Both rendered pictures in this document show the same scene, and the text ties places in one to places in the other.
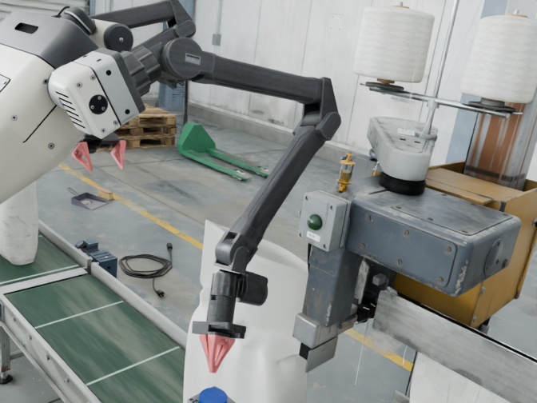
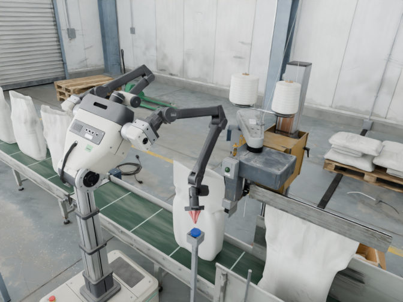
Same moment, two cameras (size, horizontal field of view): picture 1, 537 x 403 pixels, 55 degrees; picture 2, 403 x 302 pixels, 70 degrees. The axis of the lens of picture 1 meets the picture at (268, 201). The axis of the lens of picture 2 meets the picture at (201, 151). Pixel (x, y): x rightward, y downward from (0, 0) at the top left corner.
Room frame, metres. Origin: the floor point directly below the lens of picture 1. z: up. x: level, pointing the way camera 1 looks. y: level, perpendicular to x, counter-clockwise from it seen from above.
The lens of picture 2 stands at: (-0.37, 0.21, 2.01)
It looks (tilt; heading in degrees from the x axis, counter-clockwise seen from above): 26 degrees down; 353
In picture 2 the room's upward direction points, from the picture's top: 2 degrees clockwise
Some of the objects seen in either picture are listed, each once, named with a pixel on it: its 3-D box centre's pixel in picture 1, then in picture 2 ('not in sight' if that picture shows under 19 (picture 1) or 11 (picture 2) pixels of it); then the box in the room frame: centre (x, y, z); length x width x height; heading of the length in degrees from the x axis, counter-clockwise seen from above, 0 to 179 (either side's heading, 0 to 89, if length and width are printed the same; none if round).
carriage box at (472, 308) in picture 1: (463, 237); (277, 156); (1.20, -0.49, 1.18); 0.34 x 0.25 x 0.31; 138
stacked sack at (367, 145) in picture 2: not in sight; (356, 142); (3.00, -2.39, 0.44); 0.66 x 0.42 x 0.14; 45
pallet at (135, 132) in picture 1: (120, 125); (90, 89); (6.60, 2.05, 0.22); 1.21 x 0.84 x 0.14; 138
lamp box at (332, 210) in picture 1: (324, 220); (229, 168); (0.89, -0.10, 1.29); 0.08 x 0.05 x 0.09; 48
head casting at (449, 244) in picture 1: (409, 261); (259, 175); (0.93, -0.29, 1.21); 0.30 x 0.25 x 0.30; 48
